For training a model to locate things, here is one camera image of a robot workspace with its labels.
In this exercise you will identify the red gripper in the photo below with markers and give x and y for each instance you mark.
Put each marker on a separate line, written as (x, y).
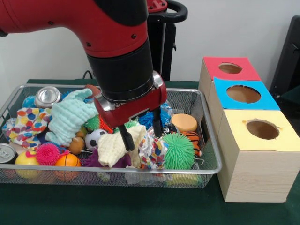
(133, 110)

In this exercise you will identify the white patterned cloth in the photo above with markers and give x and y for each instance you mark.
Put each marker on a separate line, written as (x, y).
(152, 152)

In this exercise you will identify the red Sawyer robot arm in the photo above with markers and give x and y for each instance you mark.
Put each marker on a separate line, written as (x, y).
(93, 28)

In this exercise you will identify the clear mesh bin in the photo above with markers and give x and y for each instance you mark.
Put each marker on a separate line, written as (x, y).
(208, 154)

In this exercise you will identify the wooden box with three holes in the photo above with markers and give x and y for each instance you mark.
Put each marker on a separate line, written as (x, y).
(258, 173)

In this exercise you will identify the blue spiky ball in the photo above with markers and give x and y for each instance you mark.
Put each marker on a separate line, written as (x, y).
(164, 115)

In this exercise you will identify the cream yellow cloth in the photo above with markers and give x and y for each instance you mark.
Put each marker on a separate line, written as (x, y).
(112, 149)

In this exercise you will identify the green spiky ball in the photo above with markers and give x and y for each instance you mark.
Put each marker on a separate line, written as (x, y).
(178, 151)

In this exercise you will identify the tan round wooden block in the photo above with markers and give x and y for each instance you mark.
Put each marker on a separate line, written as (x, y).
(184, 123)

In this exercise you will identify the small soccer ball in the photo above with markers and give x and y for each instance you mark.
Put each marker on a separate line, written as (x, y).
(95, 139)

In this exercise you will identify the mint green cloth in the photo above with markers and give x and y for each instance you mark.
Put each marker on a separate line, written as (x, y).
(70, 119)

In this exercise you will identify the dark green tablecloth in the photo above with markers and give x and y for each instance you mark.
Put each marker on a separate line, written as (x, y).
(117, 206)

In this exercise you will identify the small orange basketball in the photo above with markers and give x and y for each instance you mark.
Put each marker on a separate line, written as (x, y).
(68, 161)

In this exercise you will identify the pink spiky ball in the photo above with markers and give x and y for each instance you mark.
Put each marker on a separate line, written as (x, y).
(48, 154)

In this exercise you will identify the silver drink can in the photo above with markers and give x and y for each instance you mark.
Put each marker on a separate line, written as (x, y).
(47, 96)

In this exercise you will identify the polka-dot cloth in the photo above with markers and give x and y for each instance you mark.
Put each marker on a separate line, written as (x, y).
(30, 123)

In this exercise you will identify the black upright panel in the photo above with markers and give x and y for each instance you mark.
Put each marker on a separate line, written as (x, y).
(288, 61)

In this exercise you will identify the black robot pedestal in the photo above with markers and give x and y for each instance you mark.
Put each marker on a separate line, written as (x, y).
(168, 47)

